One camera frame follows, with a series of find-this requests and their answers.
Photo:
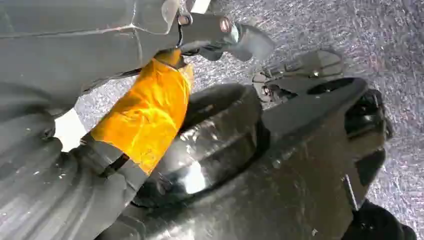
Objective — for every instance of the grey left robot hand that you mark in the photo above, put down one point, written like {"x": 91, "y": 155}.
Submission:
{"x": 66, "y": 49}

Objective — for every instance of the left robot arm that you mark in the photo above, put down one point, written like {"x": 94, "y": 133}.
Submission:
{"x": 33, "y": 198}

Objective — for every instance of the black robot foot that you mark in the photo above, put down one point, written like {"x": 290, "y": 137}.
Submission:
{"x": 374, "y": 222}

